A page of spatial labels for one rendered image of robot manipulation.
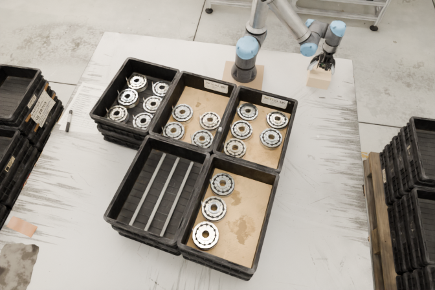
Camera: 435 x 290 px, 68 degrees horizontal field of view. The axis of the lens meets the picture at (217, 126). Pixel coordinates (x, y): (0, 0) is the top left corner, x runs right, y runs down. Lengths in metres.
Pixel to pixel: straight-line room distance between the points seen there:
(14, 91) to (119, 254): 1.41
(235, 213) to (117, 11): 2.75
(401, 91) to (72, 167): 2.62
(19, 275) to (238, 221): 0.92
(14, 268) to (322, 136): 1.52
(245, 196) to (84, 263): 0.73
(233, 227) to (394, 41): 2.72
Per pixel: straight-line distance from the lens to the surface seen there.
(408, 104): 3.11
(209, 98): 1.65
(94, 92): 1.96
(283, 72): 1.98
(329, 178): 1.66
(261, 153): 1.49
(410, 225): 2.10
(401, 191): 2.18
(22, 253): 1.66
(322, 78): 1.90
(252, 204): 1.39
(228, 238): 1.34
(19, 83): 2.53
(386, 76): 3.23
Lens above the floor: 2.13
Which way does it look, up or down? 57 degrees down
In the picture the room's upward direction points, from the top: straight up
